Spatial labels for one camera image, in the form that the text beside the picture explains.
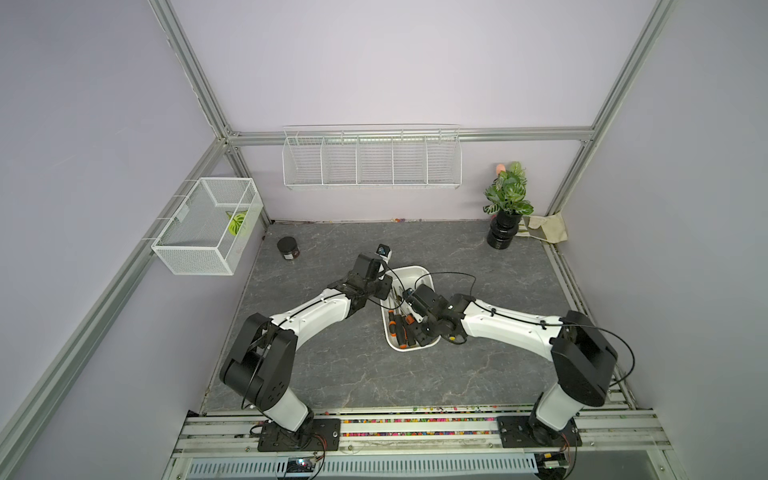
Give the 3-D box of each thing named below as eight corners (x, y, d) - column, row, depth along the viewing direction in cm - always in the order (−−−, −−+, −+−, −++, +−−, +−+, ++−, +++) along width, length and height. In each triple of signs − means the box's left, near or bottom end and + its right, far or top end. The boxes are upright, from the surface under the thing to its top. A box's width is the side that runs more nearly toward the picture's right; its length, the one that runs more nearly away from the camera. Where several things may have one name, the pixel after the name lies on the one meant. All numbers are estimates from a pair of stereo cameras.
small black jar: (279, 260, 112) (274, 250, 108) (283, 246, 117) (279, 236, 112) (298, 260, 112) (294, 250, 108) (301, 246, 117) (298, 236, 112)
